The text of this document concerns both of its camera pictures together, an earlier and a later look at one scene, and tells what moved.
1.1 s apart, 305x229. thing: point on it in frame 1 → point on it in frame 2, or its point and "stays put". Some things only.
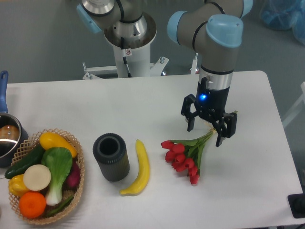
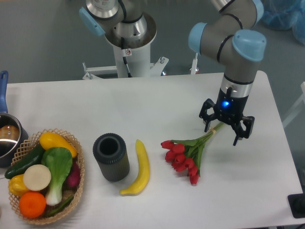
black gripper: [210, 103] → [228, 107]
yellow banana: [143, 176] stays put
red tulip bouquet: [185, 155] stays put
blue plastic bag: [284, 15] stays put
